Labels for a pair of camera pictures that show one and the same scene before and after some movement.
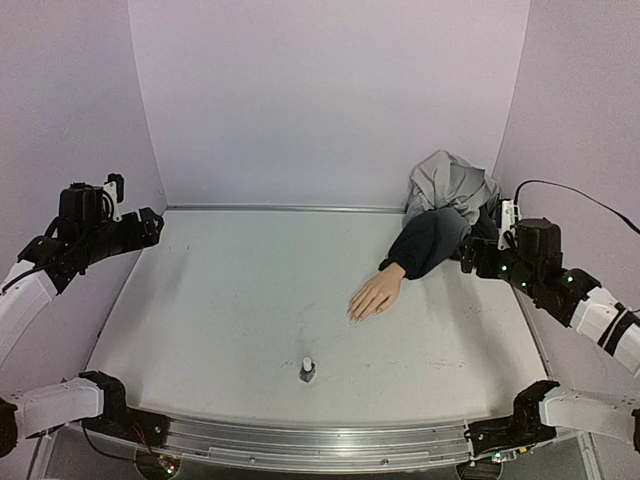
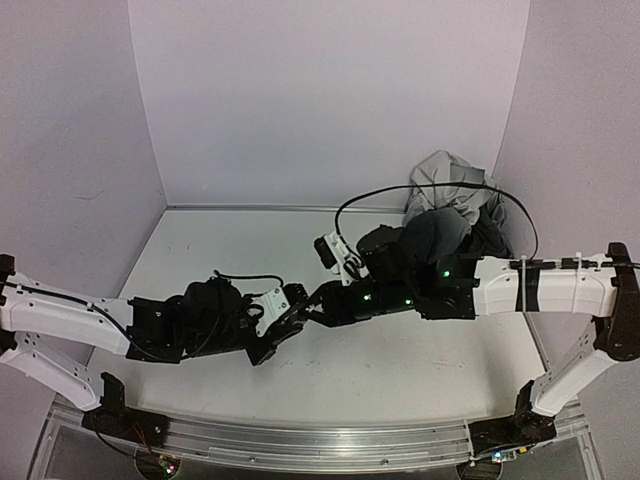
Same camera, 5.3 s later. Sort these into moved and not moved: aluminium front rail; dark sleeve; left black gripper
Moved: left black gripper
Not moved: aluminium front rail; dark sleeve
